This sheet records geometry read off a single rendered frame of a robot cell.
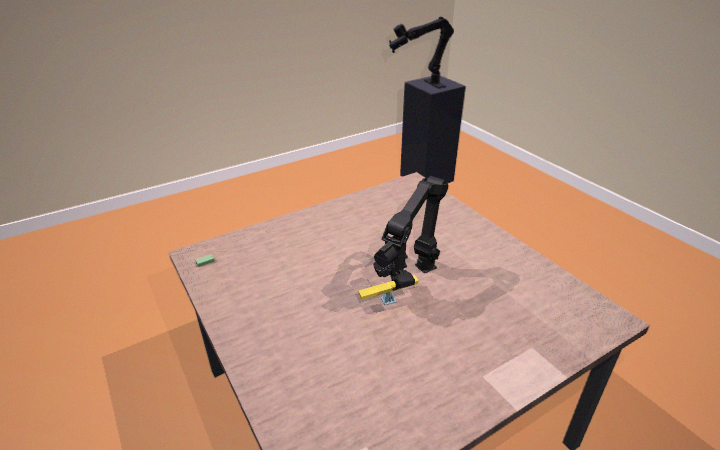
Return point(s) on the light green flat bar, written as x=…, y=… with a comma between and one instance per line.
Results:
x=204, y=260

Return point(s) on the yellow bar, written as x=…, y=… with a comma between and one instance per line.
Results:
x=380, y=289

